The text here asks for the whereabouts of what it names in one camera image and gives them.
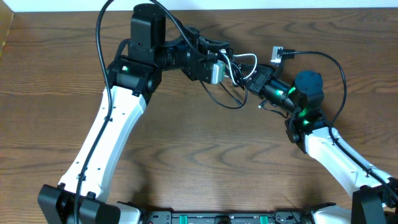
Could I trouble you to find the wooden side panel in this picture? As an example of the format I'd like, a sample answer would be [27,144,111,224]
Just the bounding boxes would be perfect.
[0,0,14,55]

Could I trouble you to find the left camera black cable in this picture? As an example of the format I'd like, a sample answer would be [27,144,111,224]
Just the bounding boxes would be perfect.
[73,0,215,224]

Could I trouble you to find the black usb cable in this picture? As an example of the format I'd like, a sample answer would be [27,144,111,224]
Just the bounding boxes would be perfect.
[198,51,249,110]
[222,52,249,91]

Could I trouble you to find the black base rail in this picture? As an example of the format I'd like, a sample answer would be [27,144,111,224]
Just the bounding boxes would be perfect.
[138,208,318,224]

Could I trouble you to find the white usb cable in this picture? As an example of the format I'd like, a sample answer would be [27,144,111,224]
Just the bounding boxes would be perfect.
[219,49,259,82]

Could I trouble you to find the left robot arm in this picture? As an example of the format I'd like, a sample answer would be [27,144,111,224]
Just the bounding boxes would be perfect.
[38,1,229,223]

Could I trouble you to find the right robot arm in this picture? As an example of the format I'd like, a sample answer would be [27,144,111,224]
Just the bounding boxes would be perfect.
[240,65,397,223]

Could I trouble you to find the right camera black cable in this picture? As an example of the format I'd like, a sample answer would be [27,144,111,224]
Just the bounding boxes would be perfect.
[281,49,398,203]

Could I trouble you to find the camera black cable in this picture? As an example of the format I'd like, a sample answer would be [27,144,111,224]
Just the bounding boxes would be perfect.
[73,0,215,224]
[281,49,398,203]

